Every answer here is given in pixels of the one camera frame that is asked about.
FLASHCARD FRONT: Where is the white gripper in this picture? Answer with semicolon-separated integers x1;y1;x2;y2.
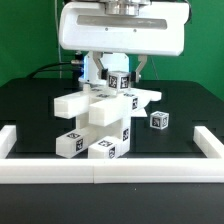
59;2;189;82

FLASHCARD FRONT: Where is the white chair back frame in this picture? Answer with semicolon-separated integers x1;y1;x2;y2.
54;84;162;127

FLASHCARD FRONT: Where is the white marker sheet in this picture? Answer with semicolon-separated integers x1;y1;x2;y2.
131;108;147;117

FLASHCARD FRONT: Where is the white U-shaped fence frame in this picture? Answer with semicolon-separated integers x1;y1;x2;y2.
0;125;224;184

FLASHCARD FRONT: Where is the black cable bundle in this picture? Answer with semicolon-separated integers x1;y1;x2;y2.
25;49;84;80

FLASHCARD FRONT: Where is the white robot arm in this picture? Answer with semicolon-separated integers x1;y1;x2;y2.
59;0;191;80

